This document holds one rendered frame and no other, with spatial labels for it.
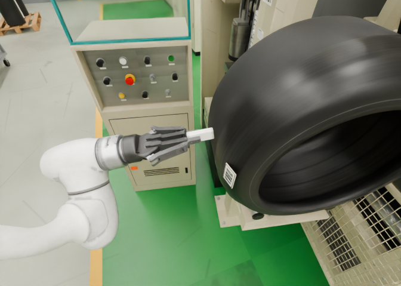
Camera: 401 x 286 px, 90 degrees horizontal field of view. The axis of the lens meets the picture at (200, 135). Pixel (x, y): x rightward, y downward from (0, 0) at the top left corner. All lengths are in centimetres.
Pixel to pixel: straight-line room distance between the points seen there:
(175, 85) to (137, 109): 26
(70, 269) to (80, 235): 130
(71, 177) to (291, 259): 155
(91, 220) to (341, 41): 66
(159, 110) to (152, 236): 98
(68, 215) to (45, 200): 168
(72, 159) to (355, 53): 63
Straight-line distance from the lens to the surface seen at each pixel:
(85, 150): 57
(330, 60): 45
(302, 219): 98
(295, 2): 75
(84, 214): 57
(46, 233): 56
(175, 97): 124
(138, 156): 53
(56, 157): 60
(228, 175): 51
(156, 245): 172
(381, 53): 48
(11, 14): 664
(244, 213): 85
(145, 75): 117
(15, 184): 255
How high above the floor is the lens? 163
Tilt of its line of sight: 45 degrees down
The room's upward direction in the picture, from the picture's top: straight up
